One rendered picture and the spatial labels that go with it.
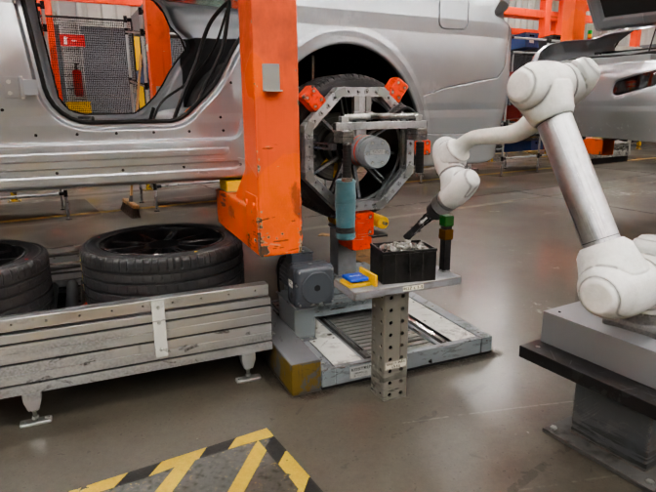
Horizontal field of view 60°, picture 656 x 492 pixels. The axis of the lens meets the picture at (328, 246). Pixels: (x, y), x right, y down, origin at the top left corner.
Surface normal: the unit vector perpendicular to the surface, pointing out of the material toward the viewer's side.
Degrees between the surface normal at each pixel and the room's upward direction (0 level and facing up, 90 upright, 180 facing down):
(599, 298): 95
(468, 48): 90
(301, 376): 90
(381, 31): 90
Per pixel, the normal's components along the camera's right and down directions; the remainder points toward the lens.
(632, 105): -0.72, 0.19
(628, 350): -0.86, 0.14
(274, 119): 0.40, 0.22
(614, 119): -0.77, 0.43
